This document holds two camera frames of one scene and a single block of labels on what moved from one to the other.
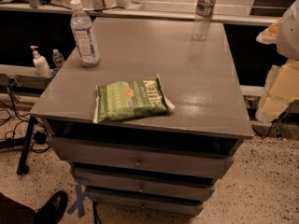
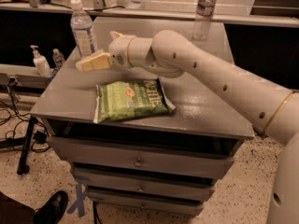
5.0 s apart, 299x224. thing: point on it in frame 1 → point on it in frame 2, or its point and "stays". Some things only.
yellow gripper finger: [269, 35] → [119, 49]
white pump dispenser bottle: [40, 63] stays
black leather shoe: [51, 212] stays
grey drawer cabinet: [157, 164] stays
